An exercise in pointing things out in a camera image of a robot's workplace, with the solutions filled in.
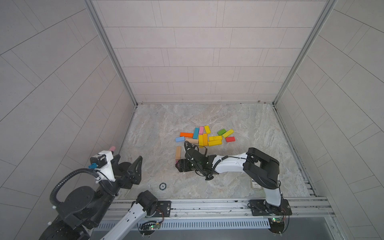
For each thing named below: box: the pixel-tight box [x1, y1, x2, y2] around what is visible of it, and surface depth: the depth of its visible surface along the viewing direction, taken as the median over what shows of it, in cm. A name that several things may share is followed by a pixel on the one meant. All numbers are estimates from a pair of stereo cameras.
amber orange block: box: [202, 133, 208, 146], surface depth 98 cm
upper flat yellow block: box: [208, 135, 222, 141], surface depth 98 cm
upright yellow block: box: [198, 135, 204, 146], surface depth 96 cm
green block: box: [217, 128, 227, 136], surface depth 101 cm
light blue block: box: [175, 136, 185, 143], surface depth 98 cm
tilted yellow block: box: [222, 129, 235, 138], surface depth 101 cm
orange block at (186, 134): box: [179, 132, 194, 138], surface depth 99 cm
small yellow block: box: [204, 125, 212, 134], surface depth 102 cm
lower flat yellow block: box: [208, 139, 222, 147], surface depth 96 cm
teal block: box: [193, 127, 200, 140], surface depth 101 cm
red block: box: [225, 136, 236, 142], surface depth 98 cm
